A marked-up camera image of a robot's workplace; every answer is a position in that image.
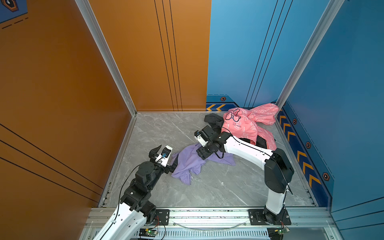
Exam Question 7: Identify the green circuit board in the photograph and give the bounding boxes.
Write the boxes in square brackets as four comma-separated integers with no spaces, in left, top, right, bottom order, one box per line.
[138,229,159,240]
[275,226,291,235]

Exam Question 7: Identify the pink printed cloth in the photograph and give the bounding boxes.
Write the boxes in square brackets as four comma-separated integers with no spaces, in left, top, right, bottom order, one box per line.
[222,104,279,151]

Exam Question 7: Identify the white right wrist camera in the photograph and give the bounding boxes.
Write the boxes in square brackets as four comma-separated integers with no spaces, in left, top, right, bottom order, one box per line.
[194,131,208,147]

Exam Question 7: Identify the purple cloth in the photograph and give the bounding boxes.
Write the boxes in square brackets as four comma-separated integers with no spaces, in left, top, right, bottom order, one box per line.
[171,143,236,185]

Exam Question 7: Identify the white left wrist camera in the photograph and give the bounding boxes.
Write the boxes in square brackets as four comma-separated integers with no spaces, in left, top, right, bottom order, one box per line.
[155,146,173,167]

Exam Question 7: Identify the aluminium corner post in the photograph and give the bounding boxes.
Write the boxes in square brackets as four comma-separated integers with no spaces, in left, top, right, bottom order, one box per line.
[276,0,345,110]
[75,0,137,117]

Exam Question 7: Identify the aluminium corner post right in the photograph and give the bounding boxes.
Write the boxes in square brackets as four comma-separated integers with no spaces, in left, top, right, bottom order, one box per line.
[276,0,345,110]

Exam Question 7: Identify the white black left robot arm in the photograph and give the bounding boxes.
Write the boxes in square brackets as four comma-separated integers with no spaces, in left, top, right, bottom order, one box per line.
[94,146,177,240]

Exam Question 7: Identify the green circuit board right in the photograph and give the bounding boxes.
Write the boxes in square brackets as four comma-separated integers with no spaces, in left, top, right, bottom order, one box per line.
[275,226,291,235]

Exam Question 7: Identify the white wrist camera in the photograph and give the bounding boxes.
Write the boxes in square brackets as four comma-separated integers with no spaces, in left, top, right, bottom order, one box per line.
[194,131,208,147]
[155,146,173,167]

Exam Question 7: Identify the black cloth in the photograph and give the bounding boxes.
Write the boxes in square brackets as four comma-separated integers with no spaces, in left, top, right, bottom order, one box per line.
[204,114,267,149]

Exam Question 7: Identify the green circuit board left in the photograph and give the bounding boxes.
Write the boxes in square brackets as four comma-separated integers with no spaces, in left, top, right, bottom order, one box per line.
[138,229,159,240]

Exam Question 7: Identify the aluminium corner post left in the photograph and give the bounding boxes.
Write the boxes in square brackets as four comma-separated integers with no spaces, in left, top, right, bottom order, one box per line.
[75,0,137,117]

